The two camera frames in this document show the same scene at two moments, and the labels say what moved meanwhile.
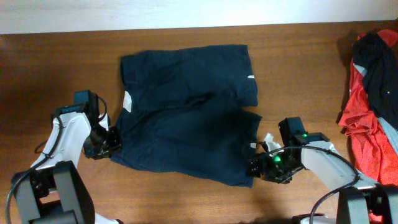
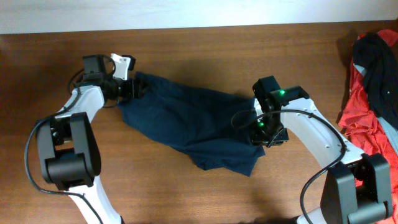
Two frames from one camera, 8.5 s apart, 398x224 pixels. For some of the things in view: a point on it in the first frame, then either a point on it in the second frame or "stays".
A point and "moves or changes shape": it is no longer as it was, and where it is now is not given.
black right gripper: [264, 157] to [257, 139]
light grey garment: [391, 132] stays
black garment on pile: [380, 58] stays
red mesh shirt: [367, 134] stays
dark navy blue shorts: [184, 114] moves or changes shape
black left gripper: [115, 144] to [134, 85]
